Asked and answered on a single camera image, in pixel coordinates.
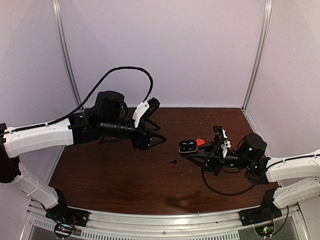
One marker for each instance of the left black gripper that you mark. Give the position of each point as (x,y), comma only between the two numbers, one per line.
(152,144)

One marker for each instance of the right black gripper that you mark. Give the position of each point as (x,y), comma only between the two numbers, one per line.
(212,164)

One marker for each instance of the red earbud charging case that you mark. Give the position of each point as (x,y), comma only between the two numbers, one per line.
(200,142)

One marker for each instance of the black earbud charging case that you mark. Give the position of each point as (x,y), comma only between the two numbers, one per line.
(188,146)

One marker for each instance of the black earbud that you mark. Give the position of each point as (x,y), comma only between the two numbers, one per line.
(173,161)

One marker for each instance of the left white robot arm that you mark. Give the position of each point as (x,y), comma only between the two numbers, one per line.
(17,141)

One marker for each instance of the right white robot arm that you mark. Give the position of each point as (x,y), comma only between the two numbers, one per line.
(306,167)

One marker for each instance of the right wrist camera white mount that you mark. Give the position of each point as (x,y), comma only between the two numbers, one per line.
(221,140)

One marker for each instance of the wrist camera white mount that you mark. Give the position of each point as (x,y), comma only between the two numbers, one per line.
(221,140)
(144,110)

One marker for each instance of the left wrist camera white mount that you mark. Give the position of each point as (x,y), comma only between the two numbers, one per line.
(144,110)

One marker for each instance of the aluminium front rail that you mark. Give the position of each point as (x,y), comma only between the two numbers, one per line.
(221,225)

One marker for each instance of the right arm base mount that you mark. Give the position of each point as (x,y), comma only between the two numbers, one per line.
(264,216)

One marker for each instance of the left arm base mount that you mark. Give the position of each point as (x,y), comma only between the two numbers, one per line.
(66,218)

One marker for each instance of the right aluminium frame post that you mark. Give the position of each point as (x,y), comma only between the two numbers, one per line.
(264,31)

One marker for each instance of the aluminium frame post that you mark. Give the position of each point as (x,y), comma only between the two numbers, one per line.
(264,31)
(57,11)

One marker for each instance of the left aluminium frame post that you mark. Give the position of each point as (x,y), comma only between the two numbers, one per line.
(57,11)

